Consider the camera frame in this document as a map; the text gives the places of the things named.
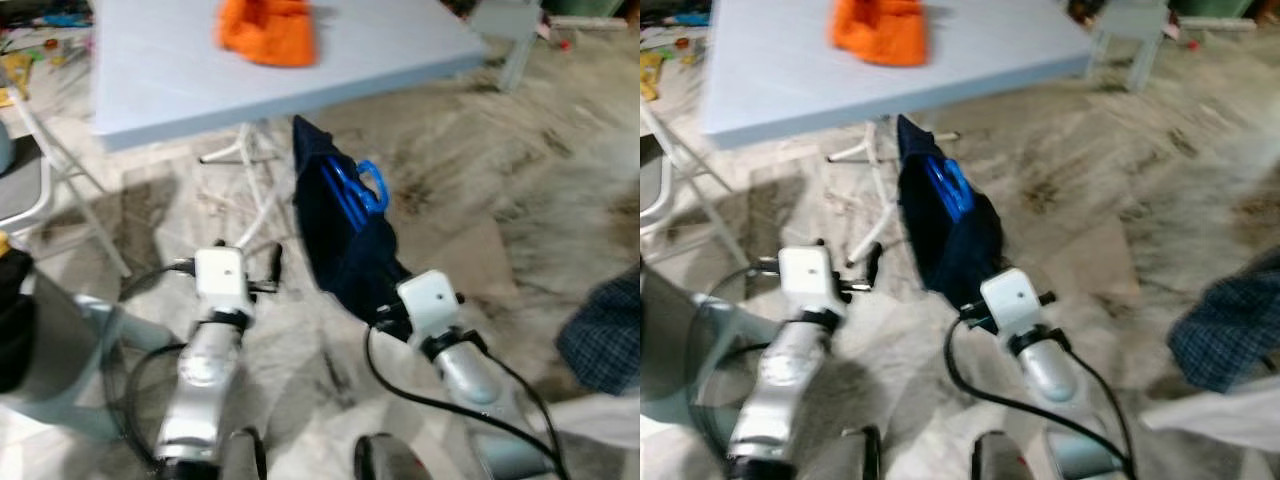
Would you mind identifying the robot leg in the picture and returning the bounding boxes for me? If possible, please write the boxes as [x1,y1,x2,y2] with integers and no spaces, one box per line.
[353,433,433,480]
[218,428,269,480]
[800,425,883,480]
[970,430,1036,480]

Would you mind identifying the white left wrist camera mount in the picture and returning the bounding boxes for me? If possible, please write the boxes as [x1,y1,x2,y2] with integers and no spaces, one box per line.
[193,247,252,317]
[778,245,843,316]

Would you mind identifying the blue plastic hanger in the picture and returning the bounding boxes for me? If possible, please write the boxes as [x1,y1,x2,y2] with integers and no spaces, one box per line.
[322,160,390,233]
[925,155,974,223]

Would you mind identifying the left robot leg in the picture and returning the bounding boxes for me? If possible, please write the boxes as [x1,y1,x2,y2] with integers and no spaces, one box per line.
[218,428,269,480]
[800,425,883,480]

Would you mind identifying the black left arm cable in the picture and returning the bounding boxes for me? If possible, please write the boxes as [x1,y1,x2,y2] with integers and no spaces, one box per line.
[118,258,197,473]
[690,258,783,471]

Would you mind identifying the orange cloth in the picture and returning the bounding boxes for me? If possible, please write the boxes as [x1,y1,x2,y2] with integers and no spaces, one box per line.
[830,0,929,69]
[217,0,317,69]

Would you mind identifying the dark navy garment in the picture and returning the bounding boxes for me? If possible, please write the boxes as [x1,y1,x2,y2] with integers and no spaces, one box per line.
[896,113,1004,311]
[292,115,413,326]

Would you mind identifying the right robot leg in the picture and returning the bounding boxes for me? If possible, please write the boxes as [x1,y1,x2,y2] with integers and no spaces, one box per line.
[353,433,433,480]
[970,430,1036,480]

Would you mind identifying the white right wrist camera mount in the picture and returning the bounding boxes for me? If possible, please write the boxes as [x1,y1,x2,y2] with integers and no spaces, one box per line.
[397,270,462,343]
[980,268,1046,339]

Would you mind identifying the light grey folding table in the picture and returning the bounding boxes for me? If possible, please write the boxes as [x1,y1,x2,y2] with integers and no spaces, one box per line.
[90,0,488,251]
[700,0,1094,267]

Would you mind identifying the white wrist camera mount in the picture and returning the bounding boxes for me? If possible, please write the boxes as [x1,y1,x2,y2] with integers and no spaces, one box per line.
[980,268,1046,339]
[778,245,843,316]
[397,270,462,343]
[193,247,252,317]

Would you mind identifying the blue plaid garment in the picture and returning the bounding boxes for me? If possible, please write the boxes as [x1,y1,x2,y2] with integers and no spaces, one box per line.
[556,268,640,396]
[1168,250,1280,393]

